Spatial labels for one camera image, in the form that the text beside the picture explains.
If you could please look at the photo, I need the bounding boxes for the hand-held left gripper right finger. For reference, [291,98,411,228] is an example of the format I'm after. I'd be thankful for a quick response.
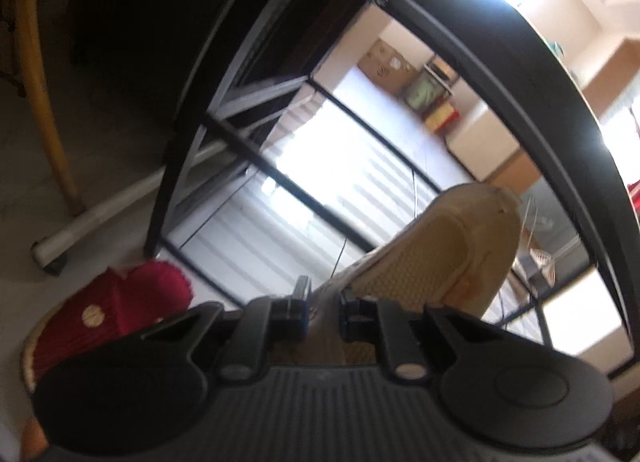
[339,288,506,383]

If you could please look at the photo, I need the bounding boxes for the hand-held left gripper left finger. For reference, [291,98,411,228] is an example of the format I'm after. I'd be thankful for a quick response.
[140,274,313,383]

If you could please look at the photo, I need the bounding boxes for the beige knit sneaker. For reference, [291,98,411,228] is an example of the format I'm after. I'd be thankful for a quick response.
[272,182,521,365]

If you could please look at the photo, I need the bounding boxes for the black metal shoe rack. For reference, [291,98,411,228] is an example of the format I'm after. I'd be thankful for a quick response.
[142,0,640,378]

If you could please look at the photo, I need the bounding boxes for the red slipper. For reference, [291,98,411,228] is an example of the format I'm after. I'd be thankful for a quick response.
[20,261,195,393]

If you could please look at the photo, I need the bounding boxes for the white cabinet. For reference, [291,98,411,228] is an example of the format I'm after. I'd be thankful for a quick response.
[445,104,523,180]

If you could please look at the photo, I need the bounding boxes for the wooden door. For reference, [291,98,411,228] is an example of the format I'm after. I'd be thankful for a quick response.
[487,149,543,193]

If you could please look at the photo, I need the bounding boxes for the white tube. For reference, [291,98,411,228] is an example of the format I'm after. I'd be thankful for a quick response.
[32,139,226,275]

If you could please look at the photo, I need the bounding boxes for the red and yellow box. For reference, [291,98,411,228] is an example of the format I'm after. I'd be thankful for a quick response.
[422,99,461,133]

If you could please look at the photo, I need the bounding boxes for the green framed picture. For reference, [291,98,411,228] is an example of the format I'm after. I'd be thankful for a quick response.
[404,69,453,110]

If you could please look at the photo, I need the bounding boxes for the cardboard box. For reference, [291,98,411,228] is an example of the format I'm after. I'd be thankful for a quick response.
[357,38,418,95]

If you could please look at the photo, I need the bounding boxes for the wooden chair leg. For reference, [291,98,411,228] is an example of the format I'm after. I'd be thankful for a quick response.
[12,0,83,215]

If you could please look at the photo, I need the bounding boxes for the white wire rack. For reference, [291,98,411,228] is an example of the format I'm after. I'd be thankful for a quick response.
[517,192,583,288]

